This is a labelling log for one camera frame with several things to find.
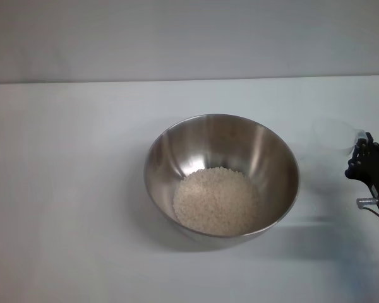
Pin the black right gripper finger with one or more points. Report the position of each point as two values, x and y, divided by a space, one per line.
357 164

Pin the clear plastic measuring cup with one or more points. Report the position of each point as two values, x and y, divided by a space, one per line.
334 139

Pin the white rice grains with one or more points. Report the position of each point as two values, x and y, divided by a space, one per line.
216 202

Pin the stainless steel mixing bowl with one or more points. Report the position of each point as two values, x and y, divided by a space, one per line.
164 176

